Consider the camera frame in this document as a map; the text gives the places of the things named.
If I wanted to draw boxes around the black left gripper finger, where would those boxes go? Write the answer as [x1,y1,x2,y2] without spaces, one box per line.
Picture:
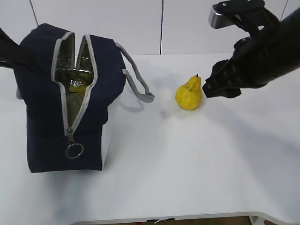
[0,29,32,69]

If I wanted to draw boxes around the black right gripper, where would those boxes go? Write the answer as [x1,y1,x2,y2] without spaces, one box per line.
[202,9,300,98]

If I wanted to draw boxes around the yellow pear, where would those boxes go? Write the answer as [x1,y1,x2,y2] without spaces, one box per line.
[175,74,203,110]

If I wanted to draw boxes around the yellow banana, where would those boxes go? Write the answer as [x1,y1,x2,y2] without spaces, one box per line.
[68,86,87,95]

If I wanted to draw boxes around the navy lunch bag grey handles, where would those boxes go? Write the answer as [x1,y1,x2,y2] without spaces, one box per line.
[14,23,154,173]

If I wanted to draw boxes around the glass container green lid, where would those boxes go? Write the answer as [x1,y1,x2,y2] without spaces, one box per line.
[67,92,84,126]

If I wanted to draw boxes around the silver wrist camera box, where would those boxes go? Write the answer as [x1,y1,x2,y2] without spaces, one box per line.
[208,0,265,29]

